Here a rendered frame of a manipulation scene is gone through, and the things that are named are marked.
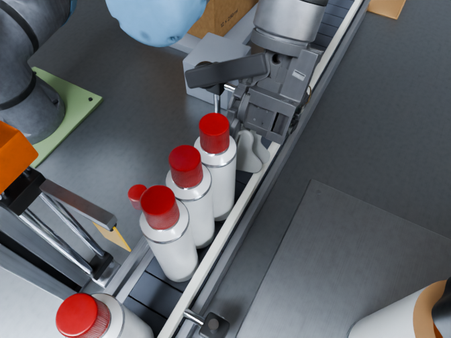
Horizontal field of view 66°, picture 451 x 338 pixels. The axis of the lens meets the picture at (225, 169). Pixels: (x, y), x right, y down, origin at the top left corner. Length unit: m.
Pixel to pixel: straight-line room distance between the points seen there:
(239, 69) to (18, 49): 0.39
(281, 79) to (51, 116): 0.47
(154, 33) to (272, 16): 0.14
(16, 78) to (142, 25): 0.39
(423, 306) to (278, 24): 0.30
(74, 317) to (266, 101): 0.29
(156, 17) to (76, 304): 0.24
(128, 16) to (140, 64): 0.51
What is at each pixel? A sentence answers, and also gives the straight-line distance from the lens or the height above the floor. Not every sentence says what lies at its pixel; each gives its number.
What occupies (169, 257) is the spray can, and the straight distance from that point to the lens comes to 0.40.
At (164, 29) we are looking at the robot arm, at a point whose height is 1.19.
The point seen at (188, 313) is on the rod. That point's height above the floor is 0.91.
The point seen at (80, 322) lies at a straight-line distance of 0.31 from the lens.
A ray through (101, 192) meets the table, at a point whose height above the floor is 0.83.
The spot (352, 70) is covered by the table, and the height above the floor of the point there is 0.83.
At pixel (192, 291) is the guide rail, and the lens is 0.47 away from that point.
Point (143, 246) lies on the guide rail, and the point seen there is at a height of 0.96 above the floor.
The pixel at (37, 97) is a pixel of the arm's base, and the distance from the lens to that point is 0.73.
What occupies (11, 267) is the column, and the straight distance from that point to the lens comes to 0.44.
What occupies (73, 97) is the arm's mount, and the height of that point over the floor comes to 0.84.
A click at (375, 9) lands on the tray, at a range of 1.05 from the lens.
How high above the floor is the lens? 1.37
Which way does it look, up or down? 58 degrees down
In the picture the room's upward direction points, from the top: straight up
